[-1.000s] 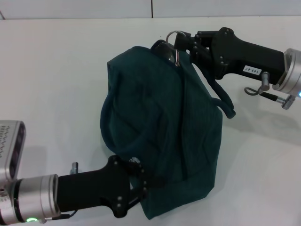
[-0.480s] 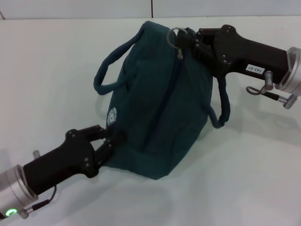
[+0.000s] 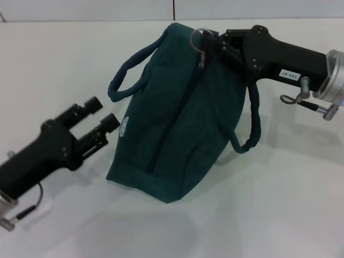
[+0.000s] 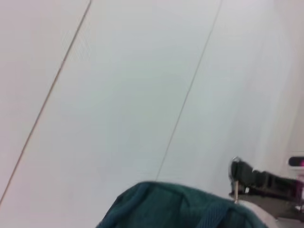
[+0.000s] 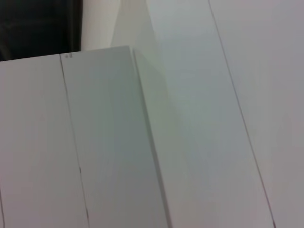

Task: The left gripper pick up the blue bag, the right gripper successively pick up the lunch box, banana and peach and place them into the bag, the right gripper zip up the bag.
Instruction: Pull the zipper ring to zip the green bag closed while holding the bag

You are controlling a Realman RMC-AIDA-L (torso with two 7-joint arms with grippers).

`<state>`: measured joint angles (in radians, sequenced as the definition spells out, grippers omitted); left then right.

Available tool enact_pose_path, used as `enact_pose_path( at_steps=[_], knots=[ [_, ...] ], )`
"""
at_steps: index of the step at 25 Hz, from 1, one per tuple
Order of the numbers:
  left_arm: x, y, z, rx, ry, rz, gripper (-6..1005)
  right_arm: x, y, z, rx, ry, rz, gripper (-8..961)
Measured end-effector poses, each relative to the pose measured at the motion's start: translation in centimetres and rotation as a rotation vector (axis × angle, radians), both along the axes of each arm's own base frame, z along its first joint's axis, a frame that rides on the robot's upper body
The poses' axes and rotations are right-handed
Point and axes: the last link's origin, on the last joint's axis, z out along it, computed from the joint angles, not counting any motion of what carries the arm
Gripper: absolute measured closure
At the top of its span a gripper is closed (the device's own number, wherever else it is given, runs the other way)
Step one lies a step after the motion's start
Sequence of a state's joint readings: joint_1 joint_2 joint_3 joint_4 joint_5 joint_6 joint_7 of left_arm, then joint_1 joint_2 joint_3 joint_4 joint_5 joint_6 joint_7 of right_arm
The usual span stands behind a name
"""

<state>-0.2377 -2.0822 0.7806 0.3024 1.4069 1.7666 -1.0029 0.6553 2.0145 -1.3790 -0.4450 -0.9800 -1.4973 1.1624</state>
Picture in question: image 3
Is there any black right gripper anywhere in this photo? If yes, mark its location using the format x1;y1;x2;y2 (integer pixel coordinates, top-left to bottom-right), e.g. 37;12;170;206
201;25;328;91

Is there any left gripper cable with connector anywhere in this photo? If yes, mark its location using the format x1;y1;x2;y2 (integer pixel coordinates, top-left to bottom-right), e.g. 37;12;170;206
0;182;45;232

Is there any dark teal insulated lunch bag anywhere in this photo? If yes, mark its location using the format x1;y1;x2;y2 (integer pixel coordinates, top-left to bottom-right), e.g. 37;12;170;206
105;23;262;205

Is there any gripper cable with connector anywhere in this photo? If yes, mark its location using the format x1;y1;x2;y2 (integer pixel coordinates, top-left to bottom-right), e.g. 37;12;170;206
0;182;45;232
279;76;342;122

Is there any right gripper cable with connector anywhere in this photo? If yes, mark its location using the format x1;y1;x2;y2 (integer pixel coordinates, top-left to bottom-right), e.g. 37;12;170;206
279;76;342;122

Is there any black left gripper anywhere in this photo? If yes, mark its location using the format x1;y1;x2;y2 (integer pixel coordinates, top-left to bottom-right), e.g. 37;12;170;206
0;96;121;200

